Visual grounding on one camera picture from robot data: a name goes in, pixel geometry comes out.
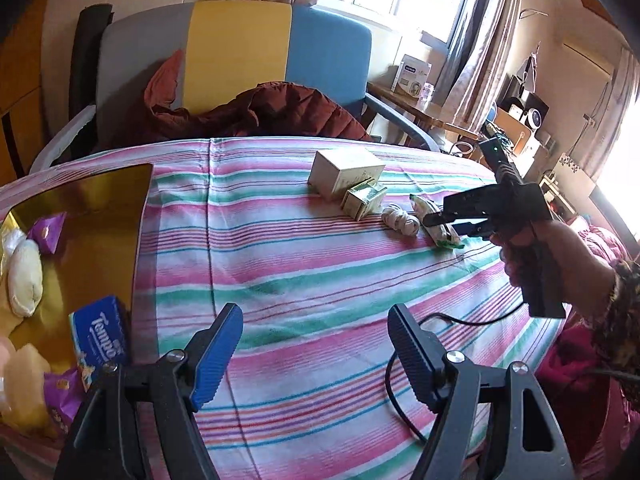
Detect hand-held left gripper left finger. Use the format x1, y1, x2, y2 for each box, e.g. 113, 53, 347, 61
52, 302, 244, 480

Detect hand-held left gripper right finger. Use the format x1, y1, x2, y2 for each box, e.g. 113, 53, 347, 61
387, 304, 576, 480

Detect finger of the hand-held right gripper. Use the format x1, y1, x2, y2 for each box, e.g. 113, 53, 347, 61
453, 221, 498, 239
422, 186, 501, 228

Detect green white packet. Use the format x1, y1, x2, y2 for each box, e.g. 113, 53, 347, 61
409, 193, 466, 250

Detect blue tissue pack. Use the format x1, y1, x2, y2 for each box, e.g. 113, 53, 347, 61
68, 296, 132, 391

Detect purple snack packet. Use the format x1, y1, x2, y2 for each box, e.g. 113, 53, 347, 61
26, 211, 68, 256
42, 365, 86, 431

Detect gold tin box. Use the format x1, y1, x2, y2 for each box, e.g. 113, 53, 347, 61
0, 162, 154, 436

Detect yellow sponge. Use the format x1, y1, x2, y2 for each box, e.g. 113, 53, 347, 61
2, 344, 53, 431

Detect cream plush toy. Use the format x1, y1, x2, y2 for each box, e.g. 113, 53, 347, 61
9, 238, 44, 318

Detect person's right forearm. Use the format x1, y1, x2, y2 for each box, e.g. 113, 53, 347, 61
585, 255, 640, 381

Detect person's right hand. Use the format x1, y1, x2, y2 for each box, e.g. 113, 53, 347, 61
501, 221, 618, 317

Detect pink white rolled socks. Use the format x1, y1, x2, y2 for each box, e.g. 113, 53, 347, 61
381, 203, 421, 235

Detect light wooden box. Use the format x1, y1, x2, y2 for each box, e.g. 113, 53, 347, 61
492, 107, 541, 156

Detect black speaker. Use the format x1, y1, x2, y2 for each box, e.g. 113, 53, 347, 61
517, 92, 550, 128

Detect wooden side table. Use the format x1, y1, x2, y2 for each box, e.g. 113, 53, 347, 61
367, 82, 481, 141

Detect small green box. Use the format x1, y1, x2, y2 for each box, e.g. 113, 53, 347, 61
341, 178, 388, 221

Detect striped tablecloth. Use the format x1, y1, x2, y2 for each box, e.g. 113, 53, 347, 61
0, 137, 561, 471

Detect beige cardboard box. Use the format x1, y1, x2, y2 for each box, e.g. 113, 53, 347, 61
307, 148, 386, 200

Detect white printed box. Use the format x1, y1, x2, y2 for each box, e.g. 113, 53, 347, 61
392, 54, 433, 95

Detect pink blanket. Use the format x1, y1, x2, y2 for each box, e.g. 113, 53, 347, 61
535, 215, 640, 466

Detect dark red down jacket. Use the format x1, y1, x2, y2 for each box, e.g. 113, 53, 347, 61
122, 50, 373, 143

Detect grey yellow blue chair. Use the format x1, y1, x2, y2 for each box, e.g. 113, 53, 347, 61
30, 1, 441, 171

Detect orange wooden wardrobe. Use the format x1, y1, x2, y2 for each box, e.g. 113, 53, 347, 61
0, 0, 53, 186

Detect black cable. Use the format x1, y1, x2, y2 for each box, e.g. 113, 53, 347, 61
385, 355, 431, 446
415, 300, 531, 328

